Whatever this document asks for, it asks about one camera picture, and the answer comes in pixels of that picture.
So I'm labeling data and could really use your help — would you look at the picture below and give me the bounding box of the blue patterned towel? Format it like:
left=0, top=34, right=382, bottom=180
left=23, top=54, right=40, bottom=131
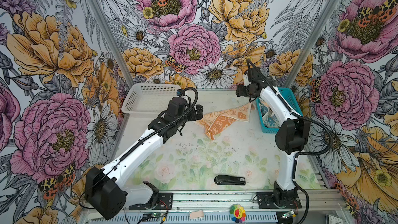
left=259, top=100, right=279, bottom=129

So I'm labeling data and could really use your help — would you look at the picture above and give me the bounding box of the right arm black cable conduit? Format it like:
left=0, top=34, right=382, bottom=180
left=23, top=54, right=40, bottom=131
left=246, top=58, right=333, bottom=224

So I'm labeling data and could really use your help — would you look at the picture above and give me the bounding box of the aluminium front rail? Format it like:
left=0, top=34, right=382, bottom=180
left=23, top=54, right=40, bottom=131
left=80, top=189, right=346, bottom=213

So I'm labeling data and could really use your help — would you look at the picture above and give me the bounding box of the teal plastic basket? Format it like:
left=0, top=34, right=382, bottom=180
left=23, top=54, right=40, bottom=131
left=256, top=87, right=302, bottom=134

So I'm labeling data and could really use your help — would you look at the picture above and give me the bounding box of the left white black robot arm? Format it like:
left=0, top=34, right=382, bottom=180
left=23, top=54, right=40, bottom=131
left=83, top=96, right=203, bottom=220

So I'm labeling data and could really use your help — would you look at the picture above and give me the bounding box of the black stapler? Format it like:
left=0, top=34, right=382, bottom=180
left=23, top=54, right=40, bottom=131
left=214, top=175, right=246, bottom=186

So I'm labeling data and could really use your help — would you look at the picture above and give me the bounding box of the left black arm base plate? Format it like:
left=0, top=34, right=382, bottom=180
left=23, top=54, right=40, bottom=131
left=128, top=192, right=174, bottom=211

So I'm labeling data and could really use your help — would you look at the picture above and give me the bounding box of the orange rabbit print towel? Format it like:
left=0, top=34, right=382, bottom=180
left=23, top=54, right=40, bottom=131
left=194, top=103, right=254, bottom=140

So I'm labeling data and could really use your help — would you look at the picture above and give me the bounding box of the pink eraser block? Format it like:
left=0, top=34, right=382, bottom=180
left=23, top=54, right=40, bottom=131
left=189, top=210, right=204, bottom=219

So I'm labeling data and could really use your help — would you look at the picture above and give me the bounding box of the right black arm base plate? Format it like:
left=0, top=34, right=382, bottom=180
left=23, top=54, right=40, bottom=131
left=253, top=191, right=302, bottom=209

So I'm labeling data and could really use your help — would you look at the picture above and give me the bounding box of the white plastic basket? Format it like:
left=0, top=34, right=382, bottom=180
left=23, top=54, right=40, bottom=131
left=122, top=84, right=181, bottom=114

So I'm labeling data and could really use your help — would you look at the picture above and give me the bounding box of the colourful flower toy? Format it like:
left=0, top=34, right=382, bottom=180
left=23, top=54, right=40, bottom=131
left=230, top=204, right=246, bottom=224

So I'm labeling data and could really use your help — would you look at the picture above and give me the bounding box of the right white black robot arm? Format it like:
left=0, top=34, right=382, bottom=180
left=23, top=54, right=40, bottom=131
left=236, top=67, right=311, bottom=208

